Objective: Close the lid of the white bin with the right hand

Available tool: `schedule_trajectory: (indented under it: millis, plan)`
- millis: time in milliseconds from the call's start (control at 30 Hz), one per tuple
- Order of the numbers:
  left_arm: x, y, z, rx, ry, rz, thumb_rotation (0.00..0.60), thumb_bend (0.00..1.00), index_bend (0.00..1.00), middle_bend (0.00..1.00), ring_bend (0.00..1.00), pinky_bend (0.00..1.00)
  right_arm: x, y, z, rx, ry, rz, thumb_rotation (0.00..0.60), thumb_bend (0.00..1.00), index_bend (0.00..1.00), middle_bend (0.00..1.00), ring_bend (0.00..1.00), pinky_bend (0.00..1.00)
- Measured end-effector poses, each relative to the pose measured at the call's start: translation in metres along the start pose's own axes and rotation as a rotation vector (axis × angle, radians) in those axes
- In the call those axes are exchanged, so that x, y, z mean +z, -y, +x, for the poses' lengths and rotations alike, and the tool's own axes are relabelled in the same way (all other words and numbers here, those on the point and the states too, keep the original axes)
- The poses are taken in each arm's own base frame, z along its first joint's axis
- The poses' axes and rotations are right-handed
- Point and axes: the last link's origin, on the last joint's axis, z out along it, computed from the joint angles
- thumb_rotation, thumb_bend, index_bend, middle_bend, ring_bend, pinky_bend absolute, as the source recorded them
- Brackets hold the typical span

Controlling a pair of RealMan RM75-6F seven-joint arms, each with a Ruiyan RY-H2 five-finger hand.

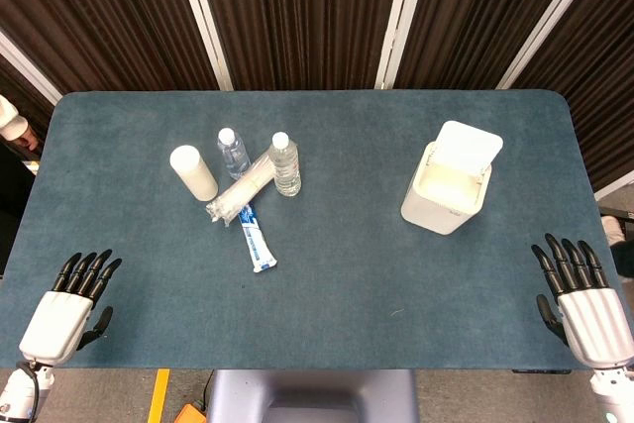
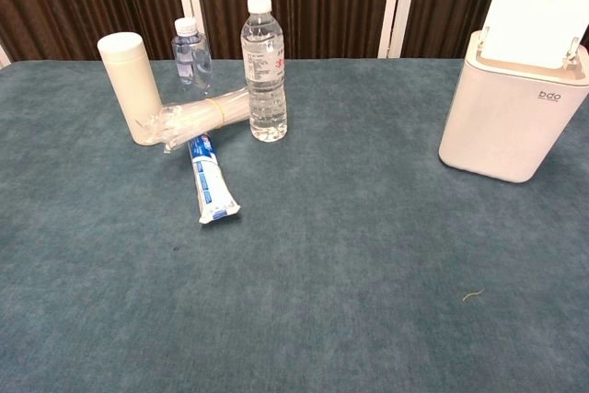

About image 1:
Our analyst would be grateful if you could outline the white bin with lid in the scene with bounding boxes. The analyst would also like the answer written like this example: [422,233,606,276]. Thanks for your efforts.
[399,120,505,236]

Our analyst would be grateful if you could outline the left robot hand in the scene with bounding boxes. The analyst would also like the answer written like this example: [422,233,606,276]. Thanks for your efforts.
[18,249,123,364]

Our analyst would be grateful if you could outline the yellow floor tape strip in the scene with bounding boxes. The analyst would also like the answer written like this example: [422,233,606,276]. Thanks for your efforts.
[147,369,171,423]

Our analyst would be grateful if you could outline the plastic-wrapped paper cup stack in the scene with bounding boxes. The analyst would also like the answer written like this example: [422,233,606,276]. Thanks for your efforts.
[205,153,276,228]

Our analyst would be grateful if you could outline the person in white sleeve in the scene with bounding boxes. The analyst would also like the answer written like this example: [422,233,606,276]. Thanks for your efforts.
[0,93,43,155]

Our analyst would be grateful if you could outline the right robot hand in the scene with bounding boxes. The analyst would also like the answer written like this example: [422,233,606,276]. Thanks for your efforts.
[530,233,634,370]

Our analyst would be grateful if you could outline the blue white toothpaste tube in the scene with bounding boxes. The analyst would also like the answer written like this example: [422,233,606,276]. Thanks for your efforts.
[238,200,279,274]

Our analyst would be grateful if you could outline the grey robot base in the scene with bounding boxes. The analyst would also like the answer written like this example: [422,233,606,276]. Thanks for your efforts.
[205,369,421,423]

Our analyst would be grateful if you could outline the white cylindrical cup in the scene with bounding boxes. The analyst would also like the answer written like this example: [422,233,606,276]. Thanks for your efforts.
[168,145,220,202]

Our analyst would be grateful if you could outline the orange device on floor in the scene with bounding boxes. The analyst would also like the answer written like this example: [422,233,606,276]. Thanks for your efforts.
[172,402,208,423]

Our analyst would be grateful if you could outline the small clear water bottle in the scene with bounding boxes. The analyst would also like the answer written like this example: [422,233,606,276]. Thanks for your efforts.
[216,127,252,180]

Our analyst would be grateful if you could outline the tall clear water bottle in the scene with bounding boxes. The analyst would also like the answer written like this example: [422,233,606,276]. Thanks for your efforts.
[269,131,303,198]

